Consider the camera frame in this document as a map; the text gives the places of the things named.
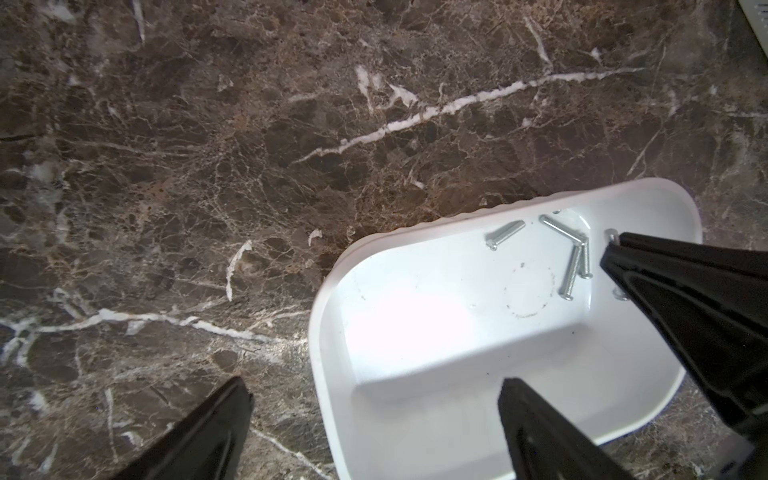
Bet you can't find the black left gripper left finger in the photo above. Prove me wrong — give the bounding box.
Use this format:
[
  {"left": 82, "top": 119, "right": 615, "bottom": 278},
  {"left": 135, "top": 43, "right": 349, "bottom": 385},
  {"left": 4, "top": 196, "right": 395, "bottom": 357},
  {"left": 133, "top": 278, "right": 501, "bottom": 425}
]
[{"left": 114, "top": 376, "right": 253, "bottom": 480}]

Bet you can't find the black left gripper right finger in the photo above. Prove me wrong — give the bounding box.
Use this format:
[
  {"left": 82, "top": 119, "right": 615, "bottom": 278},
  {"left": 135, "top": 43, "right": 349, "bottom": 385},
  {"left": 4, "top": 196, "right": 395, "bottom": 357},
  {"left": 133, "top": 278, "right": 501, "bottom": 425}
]
[{"left": 497, "top": 378, "right": 630, "bottom": 479}]

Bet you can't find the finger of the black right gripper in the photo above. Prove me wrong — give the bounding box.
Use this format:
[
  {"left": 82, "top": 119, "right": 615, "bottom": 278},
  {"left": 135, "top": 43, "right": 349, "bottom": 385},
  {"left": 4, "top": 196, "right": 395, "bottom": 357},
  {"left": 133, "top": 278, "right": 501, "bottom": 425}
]
[
  {"left": 618, "top": 232, "right": 767, "bottom": 279},
  {"left": 600, "top": 243, "right": 767, "bottom": 432}
]

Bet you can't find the white plastic storage tray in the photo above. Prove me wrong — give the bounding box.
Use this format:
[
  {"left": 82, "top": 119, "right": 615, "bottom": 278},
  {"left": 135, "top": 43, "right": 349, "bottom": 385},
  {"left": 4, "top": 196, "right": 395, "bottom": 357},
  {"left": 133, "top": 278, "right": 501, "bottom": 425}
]
[{"left": 308, "top": 178, "right": 702, "bottom": 479}]

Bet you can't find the pile of silver screws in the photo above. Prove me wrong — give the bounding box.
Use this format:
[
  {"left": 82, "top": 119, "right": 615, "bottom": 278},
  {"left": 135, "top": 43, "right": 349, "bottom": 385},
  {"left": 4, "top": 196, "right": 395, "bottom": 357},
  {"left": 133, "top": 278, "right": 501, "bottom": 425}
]
[{"left": 539, "top": 215, "right": 593, "bottom": 301}]

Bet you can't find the silver screw lying apart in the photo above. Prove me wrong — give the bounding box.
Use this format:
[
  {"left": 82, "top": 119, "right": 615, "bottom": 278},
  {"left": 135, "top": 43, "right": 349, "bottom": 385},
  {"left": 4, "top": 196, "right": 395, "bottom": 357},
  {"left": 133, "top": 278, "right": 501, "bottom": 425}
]
[{"left": 485, "top": 220, "right": 526, "bottom": 251}]

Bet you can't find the white file organizer rack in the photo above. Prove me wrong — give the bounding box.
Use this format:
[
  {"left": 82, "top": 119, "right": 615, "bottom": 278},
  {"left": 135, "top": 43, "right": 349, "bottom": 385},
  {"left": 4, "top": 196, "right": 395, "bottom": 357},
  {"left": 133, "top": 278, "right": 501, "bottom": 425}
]
[{"left": 738, "top": 0, "right": 768, "bottom": 56}]

